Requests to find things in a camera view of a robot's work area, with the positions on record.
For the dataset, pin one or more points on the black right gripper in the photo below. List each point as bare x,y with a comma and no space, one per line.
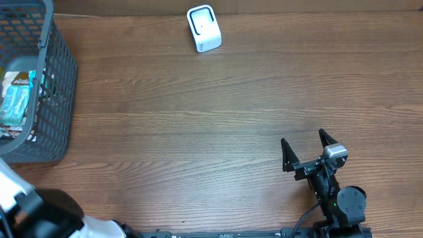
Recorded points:
291,163

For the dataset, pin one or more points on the teal wipes packet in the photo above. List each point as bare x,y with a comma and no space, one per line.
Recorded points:
14,105

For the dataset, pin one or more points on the brown snack pouch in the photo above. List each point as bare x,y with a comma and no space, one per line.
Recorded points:
18,78

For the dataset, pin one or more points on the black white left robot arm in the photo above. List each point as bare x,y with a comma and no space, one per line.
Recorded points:
27,211

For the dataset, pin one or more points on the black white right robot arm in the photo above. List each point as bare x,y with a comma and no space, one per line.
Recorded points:
343,208

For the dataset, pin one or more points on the white barcode scanner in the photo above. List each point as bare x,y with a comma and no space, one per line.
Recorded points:
204,28

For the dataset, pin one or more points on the grey plastic basket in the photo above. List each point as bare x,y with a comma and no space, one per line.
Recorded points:
31,41

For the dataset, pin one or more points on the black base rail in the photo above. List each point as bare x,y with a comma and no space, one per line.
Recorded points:
224,234

